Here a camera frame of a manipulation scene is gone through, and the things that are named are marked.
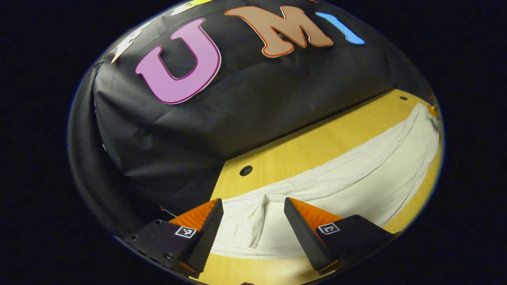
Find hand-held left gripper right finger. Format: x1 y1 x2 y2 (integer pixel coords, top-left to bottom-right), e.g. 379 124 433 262
284 197 396 276

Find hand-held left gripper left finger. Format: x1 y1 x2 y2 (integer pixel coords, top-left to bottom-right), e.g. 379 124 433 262
123 198 224 277

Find white jeans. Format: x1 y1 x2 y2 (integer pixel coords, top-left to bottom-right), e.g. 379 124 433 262
210 103 440 260

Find black backdrop cloth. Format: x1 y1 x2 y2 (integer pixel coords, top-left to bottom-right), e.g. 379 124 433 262
67 0 436 238

